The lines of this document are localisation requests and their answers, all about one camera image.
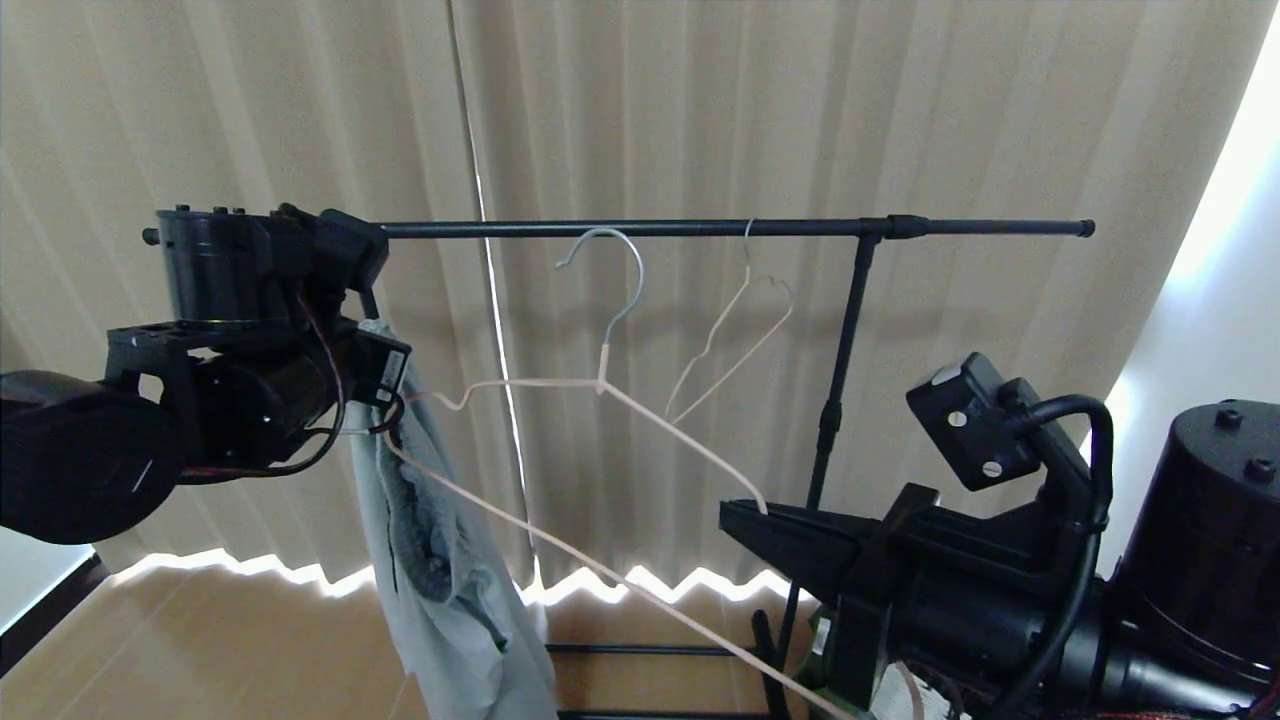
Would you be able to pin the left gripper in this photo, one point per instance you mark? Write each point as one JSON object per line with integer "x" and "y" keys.
{"x": 270, "y": 400}

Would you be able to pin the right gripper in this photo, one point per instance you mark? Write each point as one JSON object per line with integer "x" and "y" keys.
{"x": 980, "y": 600}

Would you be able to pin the pale grey shorts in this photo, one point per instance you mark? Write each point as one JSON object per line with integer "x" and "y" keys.
{"x": 460, "y": 640}

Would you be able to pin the pink clothes hanger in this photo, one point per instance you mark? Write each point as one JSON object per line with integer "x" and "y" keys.
{"x": 602, "y": 370}
{"x": 747, "y": 262}

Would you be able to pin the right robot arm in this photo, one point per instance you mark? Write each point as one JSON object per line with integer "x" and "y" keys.
{"x": 1210, "y": 520}

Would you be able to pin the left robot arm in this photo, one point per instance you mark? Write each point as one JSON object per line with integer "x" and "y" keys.
{"x": 80, "y": 460}

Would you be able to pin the black clothes rack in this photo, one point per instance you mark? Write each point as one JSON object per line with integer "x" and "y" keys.
{"x": 700, "y": 228}

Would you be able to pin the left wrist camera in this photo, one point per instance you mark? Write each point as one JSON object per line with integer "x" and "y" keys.
{"x": 350, "y": 250}

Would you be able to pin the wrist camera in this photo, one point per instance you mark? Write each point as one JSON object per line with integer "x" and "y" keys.
{"x": 350, "y": 250}
{"x": 970, "y": 420}

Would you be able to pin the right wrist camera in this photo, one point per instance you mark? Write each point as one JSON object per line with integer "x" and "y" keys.
{"x": 970, "y": 420}

